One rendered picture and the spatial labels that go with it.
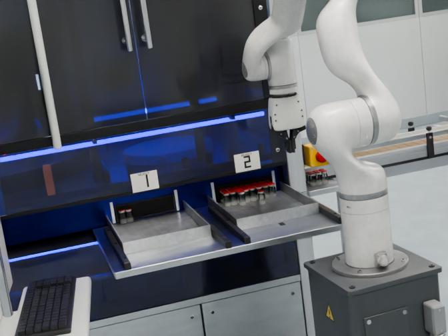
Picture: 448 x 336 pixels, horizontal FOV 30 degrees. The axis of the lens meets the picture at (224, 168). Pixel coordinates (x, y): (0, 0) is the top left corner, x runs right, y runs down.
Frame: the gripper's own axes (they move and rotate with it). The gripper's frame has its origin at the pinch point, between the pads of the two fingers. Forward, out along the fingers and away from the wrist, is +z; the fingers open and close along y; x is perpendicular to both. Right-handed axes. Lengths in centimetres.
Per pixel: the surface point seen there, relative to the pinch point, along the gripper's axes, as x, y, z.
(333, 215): 11.6, -6.4, 20.4
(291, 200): -17.7, -4.3, 21.4
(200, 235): 1.6, 31.2, 20.7
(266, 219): 1.6, 10.7, 20.1
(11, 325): 16, 87, 30
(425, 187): -287, -194, 106
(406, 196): -276, -174, 106
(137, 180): -24.0, 43.1, 6.7
